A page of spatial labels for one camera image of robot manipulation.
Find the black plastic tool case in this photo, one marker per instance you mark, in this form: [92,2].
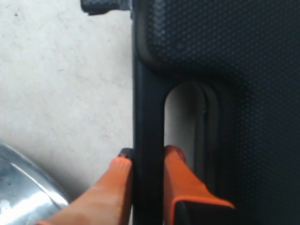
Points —
[244,58]

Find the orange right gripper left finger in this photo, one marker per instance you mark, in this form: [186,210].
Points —
[107,202]

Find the round stainless steel tray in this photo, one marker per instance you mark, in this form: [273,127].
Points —
[27,193]

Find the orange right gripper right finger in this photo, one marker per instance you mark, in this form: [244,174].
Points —
[187,201]

